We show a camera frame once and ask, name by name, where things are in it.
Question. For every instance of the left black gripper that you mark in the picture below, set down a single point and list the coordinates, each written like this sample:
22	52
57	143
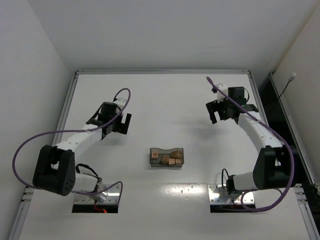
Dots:
120	122

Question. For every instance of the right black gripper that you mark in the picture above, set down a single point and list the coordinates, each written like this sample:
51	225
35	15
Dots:
216	110

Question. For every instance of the grey plastic tray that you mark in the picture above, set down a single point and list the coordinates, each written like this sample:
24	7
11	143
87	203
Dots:
156	163

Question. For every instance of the long wood block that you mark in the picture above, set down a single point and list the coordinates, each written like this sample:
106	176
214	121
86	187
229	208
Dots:
164	160

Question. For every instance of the wood cube red letter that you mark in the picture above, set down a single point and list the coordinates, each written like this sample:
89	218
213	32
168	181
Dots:
171	161

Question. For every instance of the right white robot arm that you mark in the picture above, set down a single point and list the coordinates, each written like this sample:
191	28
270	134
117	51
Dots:
275	164

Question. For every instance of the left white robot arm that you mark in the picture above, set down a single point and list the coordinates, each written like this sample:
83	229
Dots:
57	166

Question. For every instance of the wood cube letter O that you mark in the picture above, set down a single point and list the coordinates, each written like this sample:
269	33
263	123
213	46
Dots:
154	155

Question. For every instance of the wood cube letter D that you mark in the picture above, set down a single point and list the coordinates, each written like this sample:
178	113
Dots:
177	154

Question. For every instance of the plain wood cube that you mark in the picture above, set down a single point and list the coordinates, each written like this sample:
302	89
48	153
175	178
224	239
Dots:
178	161

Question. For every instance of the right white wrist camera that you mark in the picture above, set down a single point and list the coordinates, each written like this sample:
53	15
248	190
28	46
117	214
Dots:
223	88

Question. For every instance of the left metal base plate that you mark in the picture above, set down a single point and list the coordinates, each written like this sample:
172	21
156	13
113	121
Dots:
108	197

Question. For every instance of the metal base plate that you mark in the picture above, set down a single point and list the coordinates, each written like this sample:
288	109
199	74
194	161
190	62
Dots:
219	197
108	197

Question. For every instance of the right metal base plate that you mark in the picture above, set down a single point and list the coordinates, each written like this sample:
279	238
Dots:
219	197

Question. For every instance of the aluminium table frame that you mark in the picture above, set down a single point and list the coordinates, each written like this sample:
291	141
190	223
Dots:
161	203

